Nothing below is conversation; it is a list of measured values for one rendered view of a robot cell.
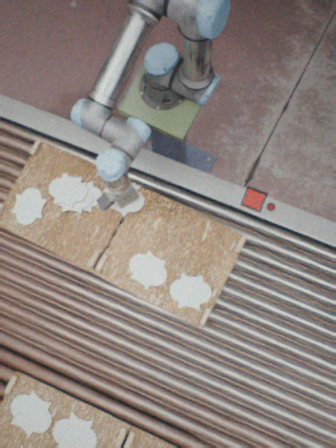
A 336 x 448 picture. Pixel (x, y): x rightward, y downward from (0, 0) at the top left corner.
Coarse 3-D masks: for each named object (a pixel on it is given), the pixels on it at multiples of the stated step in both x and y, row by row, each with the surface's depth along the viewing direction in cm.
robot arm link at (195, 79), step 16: (176, 0) 122; (192, 0) 121; (208, 0) 121; (224, 0) 122; (176, 16) 125; (192, 16) 123; (208, 16) 121; (224, 16) 127; (192, 32) 128; (208, 32) 125; (192, 48) 139; (208, 48) 141; (192, 64) 148; (208, 64) 151; (176, 80) 164; (192, 80) 158; (208, 80) 159; (192, 96) 166; (208, 96) 164
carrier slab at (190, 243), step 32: (128, 224) 169; (160, 224) 169; (192, 224) 168; (128, 256) 166; (160, 256) 166; (192, 256) 166; (224, 256) 165; (128, 288) 164; (160, 288) 163; (192, 320) 160
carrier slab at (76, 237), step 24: (48, 144) 178; (24, 168) 176; (48, 168) 176; (72, 168) 176; (96, 168) 175; (48, 192) 174; (0, 216) 172; (48, 216) 171; (72, 216) 171; (96, 216) 171; (120, 216) 170; (48, 240) 169; (72, 240) 169; (96, 240) 168; (96, 264) 167
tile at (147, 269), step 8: (136, 256) 165; (144, 256) 165; (152, 256) 165; (136, 264) 165; (144, 264) 164; (152, 264) 164; (160, 264) 164; (136, 272) 164; (144, 272) 164; (152, 272) 164; (160, 272) 164; (136, 280) 164; (144, 280) 163; (152, 280) 163; (160, 280) 163
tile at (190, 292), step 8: (184, 280) 163; (192, 280) 162; (200, 280) 162; (176, 288) 162; (184, 288) 162; (192, 288) 162; (200, 288) 162; (208, 288) 162; (176, 296) 161; (184, 296) 161; (192, 296) 161; (200, 296) 161; (208, 296) 161; (184, 304) 160; (192, 304) 160
